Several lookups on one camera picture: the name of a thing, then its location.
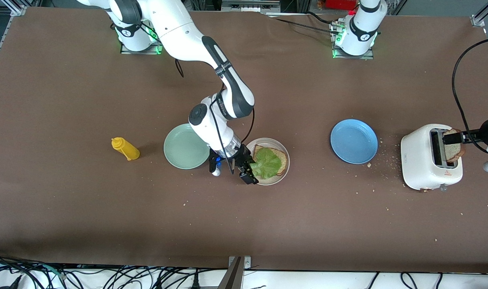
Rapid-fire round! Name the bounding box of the brown bread slice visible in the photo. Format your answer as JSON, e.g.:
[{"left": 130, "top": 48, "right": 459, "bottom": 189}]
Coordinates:
[
  {"left": 444, "top": 128, "right": 466, "bottom": 163},
  {"left": 253, "top": 144, "right": 289, "bottom": 177}
]

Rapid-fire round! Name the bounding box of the green lettuce leaf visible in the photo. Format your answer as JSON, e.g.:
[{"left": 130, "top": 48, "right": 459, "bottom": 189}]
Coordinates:
[{"left": 250, "top": 148, "right": 282, "bottom": 180}]

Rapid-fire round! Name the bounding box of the yellow mustard squeeze bottle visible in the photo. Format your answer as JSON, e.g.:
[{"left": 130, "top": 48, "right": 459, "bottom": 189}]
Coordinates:
[{"left": 111, "top": 137, "right": 140, "bottom": 161}]

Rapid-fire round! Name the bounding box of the beige plate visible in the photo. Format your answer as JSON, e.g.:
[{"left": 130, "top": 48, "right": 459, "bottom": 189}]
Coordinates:
[{"left": 240, "top": 138, "right": 290, "bottom": 186}]

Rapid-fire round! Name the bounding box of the pale green plate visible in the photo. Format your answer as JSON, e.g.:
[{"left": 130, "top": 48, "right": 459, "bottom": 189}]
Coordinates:
[{"left": 164, "top": 124, "right": 212, "bottom": 170}]

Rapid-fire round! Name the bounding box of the blue plate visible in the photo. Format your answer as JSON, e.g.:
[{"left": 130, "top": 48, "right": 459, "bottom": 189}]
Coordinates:
[{"left": 330, "top": 119, "right": 378, "bottom": 165}]

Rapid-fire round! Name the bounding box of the white two-slot toaster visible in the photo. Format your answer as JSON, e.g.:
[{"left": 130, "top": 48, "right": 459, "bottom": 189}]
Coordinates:
[{"left": 401, "top": 124, "right": 464, "bottom": 192}]

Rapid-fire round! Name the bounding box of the aluminium table corner profile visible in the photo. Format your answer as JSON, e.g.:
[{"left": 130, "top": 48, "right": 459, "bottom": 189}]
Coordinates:
[{"left": 471, "top": 0, "right": 488, "bottom": 28}]

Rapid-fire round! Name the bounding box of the grey metal box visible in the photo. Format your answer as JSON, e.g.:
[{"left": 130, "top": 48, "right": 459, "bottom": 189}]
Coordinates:
[{"left": 221, "top": 0, "right": 281, "bottom": 12}]

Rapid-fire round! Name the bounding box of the red box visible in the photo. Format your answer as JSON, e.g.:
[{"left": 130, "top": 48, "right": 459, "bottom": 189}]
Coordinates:
[{"left": 325, "top": 0, "right": 359, "bottom": 10}]

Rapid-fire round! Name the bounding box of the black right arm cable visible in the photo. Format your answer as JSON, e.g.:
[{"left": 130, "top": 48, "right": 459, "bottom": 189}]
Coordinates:
[{"left": 174, "top": 56, "right": 256, "bottom": 174}]

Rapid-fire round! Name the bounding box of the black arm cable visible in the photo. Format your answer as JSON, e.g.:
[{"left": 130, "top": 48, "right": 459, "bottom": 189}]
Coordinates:
[
  {"left": 451, "top": 36, "right": 488, "bottom": 153},
  {"left": 174, "top": 56, "right": 256, "bottom": 174}
]

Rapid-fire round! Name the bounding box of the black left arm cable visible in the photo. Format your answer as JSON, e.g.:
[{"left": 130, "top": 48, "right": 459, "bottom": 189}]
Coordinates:
[{"left": 451, "top": 36, "right": 488, "bottom": 153}]

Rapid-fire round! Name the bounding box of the grey metal camera post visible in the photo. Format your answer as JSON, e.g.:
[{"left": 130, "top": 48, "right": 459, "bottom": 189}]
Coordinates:
[{"left": 218, "top": 256, "right": 252, "bottom": 289}]

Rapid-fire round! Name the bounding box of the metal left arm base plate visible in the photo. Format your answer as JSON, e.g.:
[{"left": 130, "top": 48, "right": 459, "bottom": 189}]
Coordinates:
[{"left": 331, "top": 20, "right": 375, "bottom": 60}]

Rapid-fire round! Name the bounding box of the black cable on table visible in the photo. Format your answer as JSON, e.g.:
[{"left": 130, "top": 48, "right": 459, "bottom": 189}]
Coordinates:
[{"left": 264, "top": 11, "right": 341, "bottom": 35}]

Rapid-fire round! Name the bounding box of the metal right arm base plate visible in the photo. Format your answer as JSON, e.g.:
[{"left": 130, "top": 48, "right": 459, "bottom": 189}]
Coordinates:
[{"left": 120, "top": 15, "right": 165, "bottom": 55}]

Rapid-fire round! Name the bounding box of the aluminium table frame rail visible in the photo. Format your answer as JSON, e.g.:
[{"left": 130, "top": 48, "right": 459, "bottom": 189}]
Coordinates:
[{"left": 0, "top": 5, "right": 28, "bottom": 79}]

